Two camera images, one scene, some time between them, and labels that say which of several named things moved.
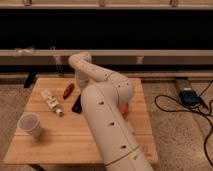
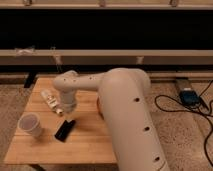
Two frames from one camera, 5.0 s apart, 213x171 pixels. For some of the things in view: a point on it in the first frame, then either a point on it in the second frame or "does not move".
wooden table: (47, 130) does not move
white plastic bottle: (52, 103) does not move
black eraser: (77, 106) → (64, 131)
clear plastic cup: (30, 123) does not move
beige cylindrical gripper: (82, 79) → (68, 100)
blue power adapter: (189, 97) does not move
